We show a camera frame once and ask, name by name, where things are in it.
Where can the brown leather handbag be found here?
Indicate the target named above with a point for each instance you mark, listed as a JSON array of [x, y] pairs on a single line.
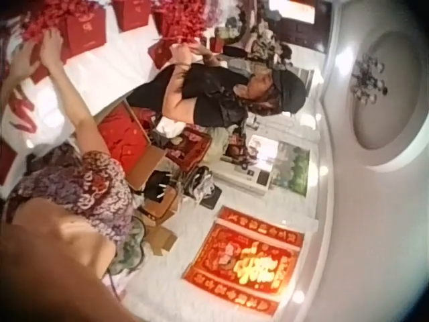
[[162, 201]]

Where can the large red gift box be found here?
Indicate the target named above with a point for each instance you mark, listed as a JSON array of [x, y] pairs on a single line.
[[85, 31]]

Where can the dark red box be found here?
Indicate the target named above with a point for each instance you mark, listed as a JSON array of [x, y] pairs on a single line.
[[6, 164]]

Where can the black notebook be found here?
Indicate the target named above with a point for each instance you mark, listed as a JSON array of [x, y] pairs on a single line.
[[212, 198]]

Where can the tiny red box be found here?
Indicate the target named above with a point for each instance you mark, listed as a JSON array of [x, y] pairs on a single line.
[[218, 43]]

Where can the red and gold poster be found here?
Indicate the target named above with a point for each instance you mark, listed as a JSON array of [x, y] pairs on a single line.
[[248, 261]]

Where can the heap of red paper flowers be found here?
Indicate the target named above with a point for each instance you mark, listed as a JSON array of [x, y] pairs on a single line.
[[182, 18], [40, 18]]

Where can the small red gift box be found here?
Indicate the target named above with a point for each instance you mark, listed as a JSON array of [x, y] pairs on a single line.
[[159, 53]]

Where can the white bag with red print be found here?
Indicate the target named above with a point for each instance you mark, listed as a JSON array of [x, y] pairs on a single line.
[[27, 114]]

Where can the dark ceiling chandelier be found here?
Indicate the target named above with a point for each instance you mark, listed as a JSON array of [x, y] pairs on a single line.
[[368, 80]]

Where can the person's left hand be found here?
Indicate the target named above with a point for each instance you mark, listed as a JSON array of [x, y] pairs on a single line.
[[21, 63]]

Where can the dark wooden cabinet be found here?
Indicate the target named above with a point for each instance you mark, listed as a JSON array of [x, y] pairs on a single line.
[[303, 28]]

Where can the small cardboard box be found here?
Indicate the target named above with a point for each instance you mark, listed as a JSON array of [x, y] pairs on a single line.
[[164, 241]]

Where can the person's right fingers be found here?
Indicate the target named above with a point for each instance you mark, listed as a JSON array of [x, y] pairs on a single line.
[[53, 35]]

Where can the red patterned tray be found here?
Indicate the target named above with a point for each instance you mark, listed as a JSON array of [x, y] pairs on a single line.
[[191, 147]]

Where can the person's left fingers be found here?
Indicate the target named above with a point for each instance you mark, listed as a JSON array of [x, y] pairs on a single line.
[[27, 50]]

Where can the cardboard carton of red packets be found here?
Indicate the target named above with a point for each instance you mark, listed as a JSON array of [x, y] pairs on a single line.
[[125, 141]]

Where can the person's right hand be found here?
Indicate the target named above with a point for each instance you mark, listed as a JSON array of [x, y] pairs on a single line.
[[53, 48]]

